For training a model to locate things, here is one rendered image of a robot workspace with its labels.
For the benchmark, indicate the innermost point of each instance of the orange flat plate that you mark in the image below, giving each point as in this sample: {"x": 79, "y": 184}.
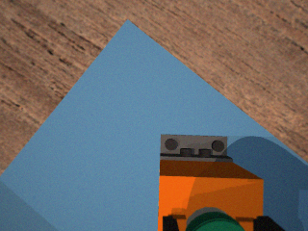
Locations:
{"x": 187, "y": 186}

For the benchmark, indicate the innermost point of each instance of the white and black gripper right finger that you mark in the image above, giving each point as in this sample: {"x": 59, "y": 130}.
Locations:
{"x": 265, "y": 223}

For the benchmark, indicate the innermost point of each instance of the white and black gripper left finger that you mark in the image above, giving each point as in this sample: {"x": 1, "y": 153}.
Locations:
{"x": 170, "y": 224}

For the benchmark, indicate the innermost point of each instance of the green round disc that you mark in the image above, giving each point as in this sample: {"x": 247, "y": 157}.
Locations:
{"x": 214, "y": 221}

